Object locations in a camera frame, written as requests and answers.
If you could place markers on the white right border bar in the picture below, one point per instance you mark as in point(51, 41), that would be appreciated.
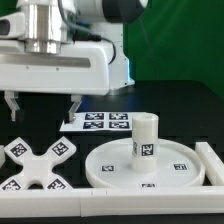
point(213, 165)

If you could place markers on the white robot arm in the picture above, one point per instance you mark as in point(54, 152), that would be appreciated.
point(50, 24)

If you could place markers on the white left border bar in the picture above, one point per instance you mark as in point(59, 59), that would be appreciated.
point(2, 155)

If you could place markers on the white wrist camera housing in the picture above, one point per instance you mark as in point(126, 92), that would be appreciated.
point(12, 26)

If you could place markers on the white round table top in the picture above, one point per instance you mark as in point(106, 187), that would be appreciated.
point(174, 165)

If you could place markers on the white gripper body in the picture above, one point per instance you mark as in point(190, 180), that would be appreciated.
point(81, 68)

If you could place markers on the white front border bar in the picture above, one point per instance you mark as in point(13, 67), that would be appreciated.
point(103, 202)

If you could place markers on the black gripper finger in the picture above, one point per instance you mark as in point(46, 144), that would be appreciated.
point(76, 102)
point(11, 100)

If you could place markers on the white cross-shaped table base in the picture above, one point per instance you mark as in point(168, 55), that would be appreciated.
point(38, 169)

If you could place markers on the white border bar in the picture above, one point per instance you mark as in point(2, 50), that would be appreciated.
point(103, 202)
point(2, 155)
point(213, 165)

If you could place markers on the white marker tag sheet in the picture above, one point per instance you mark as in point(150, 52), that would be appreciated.
point(99, 121)

